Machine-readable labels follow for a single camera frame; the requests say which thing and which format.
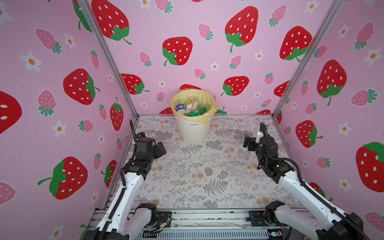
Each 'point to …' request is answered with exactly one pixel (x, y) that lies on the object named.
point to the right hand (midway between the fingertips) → (255, 134)
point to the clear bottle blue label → (207, 106)
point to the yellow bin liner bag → (204, 98)
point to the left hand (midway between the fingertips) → (155, 146)
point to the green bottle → (197, 112)
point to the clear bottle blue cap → (180, 108)
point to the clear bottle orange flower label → (189, 105)
